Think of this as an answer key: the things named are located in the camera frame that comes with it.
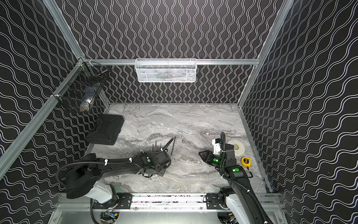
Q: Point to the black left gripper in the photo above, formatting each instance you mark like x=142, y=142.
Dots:
x=164, y=157

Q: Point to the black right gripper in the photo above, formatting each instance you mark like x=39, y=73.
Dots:
x=208, y=156

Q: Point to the black pencil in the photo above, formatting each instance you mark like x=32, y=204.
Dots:
x=173, y=144

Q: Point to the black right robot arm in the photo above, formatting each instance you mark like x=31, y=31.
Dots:
x=239, y=184

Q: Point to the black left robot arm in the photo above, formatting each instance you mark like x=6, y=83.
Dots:
x=80, y=177

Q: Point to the white tape roll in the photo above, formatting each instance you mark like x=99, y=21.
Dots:
x=239, y=147

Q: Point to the yellow tape measure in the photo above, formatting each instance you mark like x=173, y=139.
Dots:
x=246, y=162

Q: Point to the black plastic case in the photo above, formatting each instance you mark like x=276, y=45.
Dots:
x=106, y=129

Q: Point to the aluminium back rail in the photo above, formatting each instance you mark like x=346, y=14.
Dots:
x=174, y=61

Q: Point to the white wire basket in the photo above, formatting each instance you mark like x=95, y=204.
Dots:
x=165, y=73

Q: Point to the black wire basket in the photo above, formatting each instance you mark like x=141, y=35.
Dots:
x=83, y=88

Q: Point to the aluminium left side rail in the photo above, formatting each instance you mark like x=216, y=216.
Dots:
x=22, y=140

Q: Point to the aluminium corner post right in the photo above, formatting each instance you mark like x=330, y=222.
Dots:
x=272, y=35

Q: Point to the aluminium corner post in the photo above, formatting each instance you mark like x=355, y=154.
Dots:
x=272, y=35
x=60, y=21

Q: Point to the aluminium corner post left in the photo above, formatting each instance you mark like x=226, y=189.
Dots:
x=60, y=21

